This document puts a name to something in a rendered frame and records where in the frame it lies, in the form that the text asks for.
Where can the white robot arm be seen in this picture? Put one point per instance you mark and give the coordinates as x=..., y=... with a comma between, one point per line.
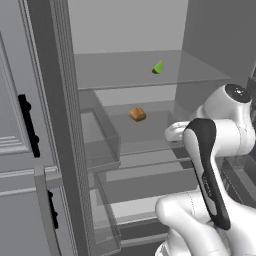
x=233, y=133

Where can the green lemon wedge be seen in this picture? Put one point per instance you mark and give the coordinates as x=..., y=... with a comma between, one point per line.
x=158, y=68

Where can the clear fridge drawer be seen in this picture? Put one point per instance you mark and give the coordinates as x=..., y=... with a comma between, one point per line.
x=106, y=213
x=100, y=146

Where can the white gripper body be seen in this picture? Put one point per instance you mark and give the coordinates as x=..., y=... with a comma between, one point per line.
x=174, y=131

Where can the grey open fridge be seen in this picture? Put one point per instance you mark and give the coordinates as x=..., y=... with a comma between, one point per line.
x=63, y=100

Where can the short grey cupboard door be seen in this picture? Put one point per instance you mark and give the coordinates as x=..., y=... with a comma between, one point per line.
x=20, y=220

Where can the clear fridge door bin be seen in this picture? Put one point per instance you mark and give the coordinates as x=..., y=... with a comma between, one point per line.
x=245, y=176

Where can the brown bread piece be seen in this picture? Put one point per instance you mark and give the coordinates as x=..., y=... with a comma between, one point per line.
x=137, y=114

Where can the clear glass fridge shelf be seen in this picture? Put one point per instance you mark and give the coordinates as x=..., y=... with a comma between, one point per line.
x=116, y=68
x=146, y=133

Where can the tall grey cupboard door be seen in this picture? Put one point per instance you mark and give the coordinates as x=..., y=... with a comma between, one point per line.
x=13, y=66

